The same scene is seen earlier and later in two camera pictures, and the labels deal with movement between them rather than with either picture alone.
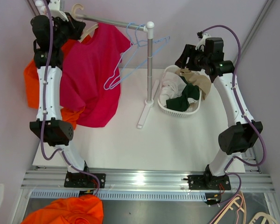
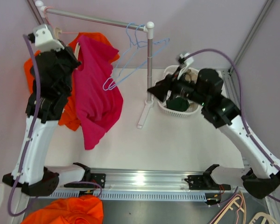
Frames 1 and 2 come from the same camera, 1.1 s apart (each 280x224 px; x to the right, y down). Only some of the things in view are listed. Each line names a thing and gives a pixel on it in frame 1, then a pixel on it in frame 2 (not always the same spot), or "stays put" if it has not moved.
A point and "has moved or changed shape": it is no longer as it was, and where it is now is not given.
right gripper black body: [198, 59] -> [182, 88]
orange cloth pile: [86, 209] stays put
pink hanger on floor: [237, 210] stays put
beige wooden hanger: [86, 33] -> [58, 30]
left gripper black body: [63, 30] -> [68, 61]
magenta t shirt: [90, 73] has moved or changed shape
